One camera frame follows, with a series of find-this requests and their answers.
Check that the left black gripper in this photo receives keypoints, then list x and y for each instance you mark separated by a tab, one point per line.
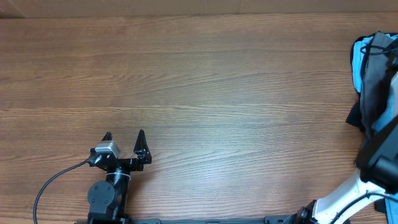
142	154

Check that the light blue denim jeans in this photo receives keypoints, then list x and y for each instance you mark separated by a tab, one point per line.
387	206

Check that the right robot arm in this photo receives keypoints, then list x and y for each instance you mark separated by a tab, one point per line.
340	205

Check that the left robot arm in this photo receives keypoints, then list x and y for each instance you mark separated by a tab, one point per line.
108	198

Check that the black folded garment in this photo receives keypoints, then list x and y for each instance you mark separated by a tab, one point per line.
376	162

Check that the light blue folded garment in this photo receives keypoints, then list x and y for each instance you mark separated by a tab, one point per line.
357	61

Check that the grey folded garment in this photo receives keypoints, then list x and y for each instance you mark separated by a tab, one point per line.
375	81

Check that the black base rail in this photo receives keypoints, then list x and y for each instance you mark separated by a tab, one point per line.
274	219

